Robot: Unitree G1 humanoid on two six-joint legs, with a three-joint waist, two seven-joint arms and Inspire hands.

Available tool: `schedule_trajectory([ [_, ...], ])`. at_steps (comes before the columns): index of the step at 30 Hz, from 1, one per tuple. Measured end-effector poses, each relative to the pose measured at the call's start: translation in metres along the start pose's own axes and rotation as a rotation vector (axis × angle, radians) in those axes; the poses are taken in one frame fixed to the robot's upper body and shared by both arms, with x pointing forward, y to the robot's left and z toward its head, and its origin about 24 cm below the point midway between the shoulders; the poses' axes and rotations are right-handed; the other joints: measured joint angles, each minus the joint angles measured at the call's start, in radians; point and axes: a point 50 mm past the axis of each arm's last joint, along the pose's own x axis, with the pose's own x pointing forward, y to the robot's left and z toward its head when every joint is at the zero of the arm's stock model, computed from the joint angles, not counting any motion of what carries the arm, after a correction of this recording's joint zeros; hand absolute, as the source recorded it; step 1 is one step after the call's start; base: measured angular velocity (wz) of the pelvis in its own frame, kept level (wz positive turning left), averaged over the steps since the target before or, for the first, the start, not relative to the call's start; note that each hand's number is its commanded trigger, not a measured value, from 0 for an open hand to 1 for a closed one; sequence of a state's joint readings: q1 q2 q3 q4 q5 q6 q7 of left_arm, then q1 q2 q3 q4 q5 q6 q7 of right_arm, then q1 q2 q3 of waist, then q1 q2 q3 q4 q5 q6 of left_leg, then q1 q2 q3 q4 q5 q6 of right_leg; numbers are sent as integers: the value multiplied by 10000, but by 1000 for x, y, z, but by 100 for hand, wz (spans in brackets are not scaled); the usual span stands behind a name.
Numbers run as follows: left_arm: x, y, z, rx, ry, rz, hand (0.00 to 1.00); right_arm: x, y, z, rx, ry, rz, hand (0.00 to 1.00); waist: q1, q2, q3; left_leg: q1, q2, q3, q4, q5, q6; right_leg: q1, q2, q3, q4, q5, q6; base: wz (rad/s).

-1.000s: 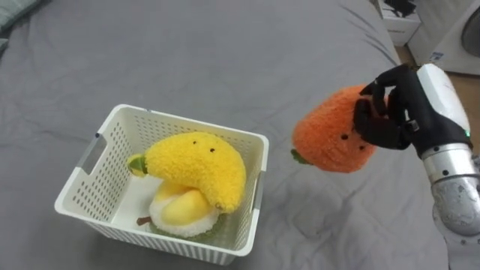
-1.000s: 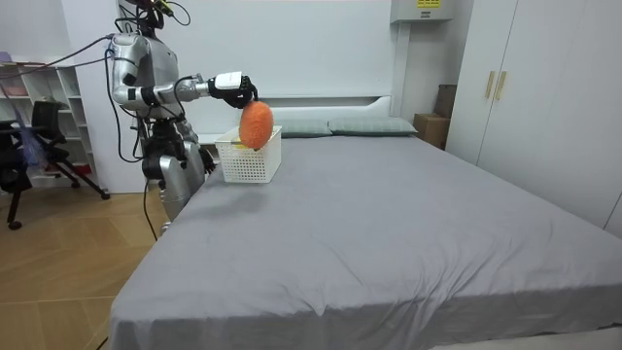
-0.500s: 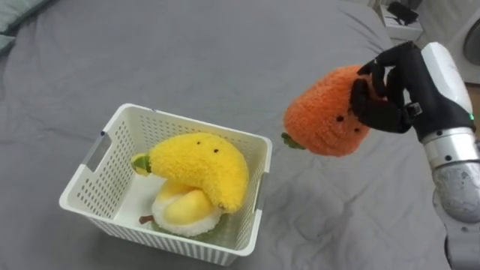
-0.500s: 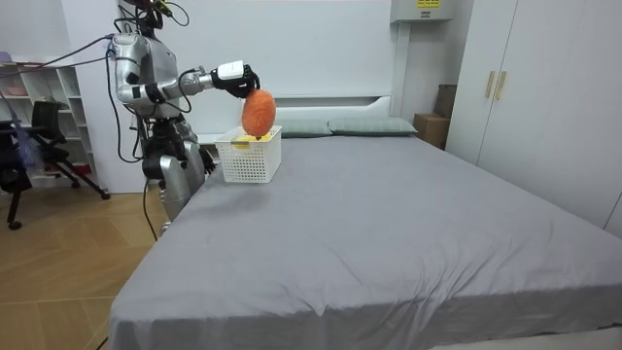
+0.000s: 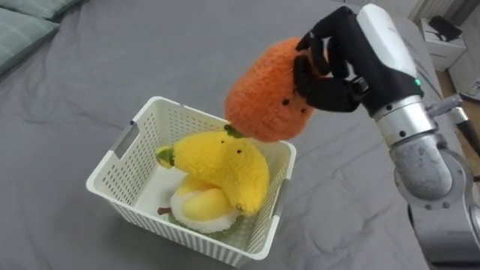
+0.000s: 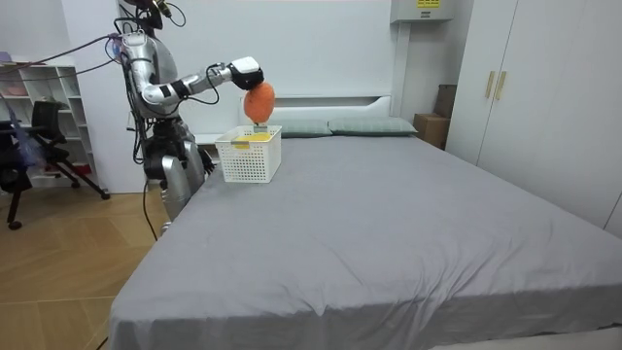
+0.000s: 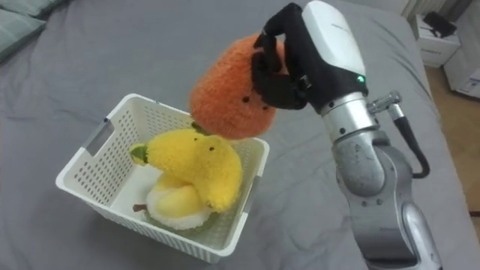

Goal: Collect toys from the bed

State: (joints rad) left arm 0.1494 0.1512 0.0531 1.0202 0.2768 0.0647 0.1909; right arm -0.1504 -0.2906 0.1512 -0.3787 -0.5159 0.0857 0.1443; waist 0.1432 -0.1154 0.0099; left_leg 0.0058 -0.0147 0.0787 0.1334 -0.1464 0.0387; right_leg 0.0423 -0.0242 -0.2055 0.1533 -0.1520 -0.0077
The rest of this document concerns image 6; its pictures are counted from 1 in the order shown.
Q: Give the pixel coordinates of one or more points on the robot legs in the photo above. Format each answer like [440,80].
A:
[176,182]

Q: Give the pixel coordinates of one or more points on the white shelf unit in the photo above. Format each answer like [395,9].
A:
[73,102]

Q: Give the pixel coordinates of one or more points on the white wardrobe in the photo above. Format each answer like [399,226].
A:
[549,97]

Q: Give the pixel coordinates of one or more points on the white plastic basket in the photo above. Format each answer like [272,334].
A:
[250,160]

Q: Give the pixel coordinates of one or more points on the grey wall box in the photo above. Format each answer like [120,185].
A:
[422,10]

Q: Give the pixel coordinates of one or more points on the robot body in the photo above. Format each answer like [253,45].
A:
[162,58]

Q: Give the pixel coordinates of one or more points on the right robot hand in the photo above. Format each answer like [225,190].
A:
[245,70]

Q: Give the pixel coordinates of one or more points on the grey bed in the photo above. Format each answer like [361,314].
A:
[369,228]

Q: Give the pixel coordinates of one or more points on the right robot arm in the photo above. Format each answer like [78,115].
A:
[160,92]

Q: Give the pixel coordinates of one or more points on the grey-green pillow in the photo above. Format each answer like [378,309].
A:
[303,128]
[371,126]

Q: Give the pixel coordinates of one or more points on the black office chair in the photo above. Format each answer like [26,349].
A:
[12,170]
[48,121]

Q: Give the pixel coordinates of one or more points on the cardboard box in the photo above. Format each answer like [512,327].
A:
[431,129]

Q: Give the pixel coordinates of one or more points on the orange soft toy fruit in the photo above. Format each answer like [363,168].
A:
[259,103]

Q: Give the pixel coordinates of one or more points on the yellow soft toy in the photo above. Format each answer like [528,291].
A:
[255,137]

